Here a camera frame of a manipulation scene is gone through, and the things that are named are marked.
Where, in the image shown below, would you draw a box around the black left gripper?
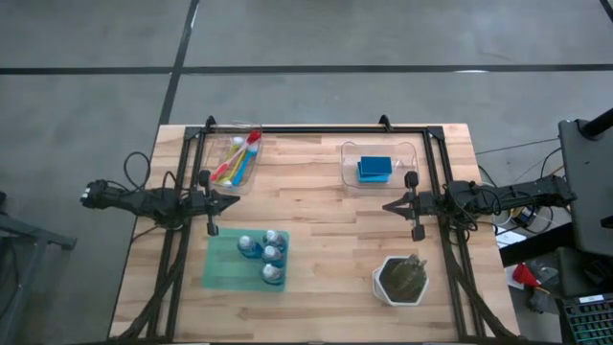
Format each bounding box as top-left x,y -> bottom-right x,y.
189,169 -> 241,238

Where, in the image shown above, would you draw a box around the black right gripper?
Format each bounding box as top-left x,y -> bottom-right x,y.
382,171 -> 449,242

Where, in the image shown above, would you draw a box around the blue sponge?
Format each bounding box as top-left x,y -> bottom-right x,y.
359,155 -> 395,177
355,161 -> 392,185

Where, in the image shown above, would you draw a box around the blue dish brush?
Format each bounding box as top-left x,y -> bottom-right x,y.
232,145 -> 261,188

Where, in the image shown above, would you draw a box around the blue dish soap bottle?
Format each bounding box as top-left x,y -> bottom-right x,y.
261,229 -> 288,253
261,263 -> 286,288
237,234 -> 263,261
261,244 -> 287,269

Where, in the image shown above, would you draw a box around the colourful toothbrushes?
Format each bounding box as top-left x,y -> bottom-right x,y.
209,129 -> 263,183

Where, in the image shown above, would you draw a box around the clear plastic bin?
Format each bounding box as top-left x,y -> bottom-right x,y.
199,122 -> 264,196
339,140 -> 420,197

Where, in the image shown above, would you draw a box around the teal plastic bin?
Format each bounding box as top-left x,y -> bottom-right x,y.
200,227 -> 291,293

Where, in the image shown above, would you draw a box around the green cactus plant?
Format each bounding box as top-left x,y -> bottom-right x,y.
380,253 -> 428,303

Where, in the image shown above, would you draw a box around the white hexagonal planter pot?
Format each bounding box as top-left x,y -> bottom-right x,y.
372,255 -> 430,308

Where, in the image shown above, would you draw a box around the white paper sheet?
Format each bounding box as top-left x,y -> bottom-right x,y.
494,229 -> 529,249

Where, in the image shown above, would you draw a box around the black blue power supply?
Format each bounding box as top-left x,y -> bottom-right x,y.
507,204 -> 538,230

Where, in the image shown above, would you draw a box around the red plastic object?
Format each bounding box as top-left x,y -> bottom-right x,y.
511,262 -> 543,289

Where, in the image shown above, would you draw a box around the grey metal stand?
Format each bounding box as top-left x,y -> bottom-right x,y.
0,190 -> 79,345

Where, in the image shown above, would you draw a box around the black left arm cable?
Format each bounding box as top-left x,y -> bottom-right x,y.
123,150 -> 152,193

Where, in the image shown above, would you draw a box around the black aluminium table frame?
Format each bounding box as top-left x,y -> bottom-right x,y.
108,113 -> 517,344

